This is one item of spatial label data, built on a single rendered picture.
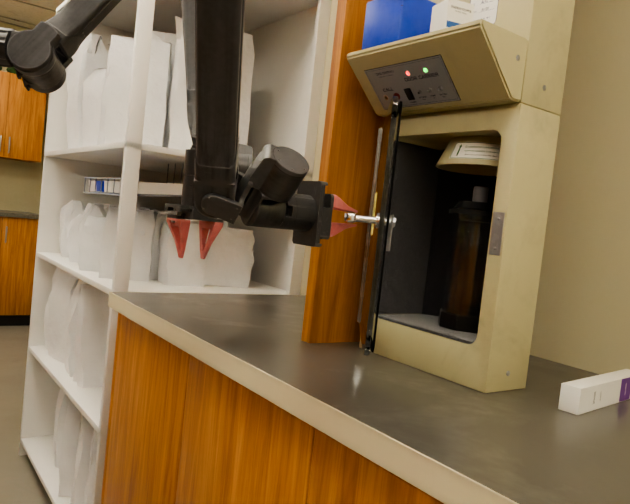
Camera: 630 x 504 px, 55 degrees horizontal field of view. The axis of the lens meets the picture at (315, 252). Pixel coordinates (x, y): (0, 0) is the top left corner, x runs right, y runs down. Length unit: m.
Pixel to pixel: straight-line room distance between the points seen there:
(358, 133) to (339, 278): 0.30
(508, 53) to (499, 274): 0.34
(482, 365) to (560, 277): 0.48
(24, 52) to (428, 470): 0.98
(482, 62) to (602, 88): 0.52
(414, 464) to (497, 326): 0.36
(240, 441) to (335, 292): 0.36
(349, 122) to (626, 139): 0.58
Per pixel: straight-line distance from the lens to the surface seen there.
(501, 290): 1.02
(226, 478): 1.19
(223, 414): 1.18
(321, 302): 1.23
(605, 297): 1.41
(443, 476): 0.71
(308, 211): 0.92
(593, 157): 1.45
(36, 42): 1.26
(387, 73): 1.14
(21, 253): 5.73
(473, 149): 1.11
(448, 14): 1.07
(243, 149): 1.16
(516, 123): 1.03
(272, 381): 0.96
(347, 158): 1.25
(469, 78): 1.04
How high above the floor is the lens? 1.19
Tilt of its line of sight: 3 degrees down
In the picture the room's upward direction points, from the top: 6 degrees clockwise
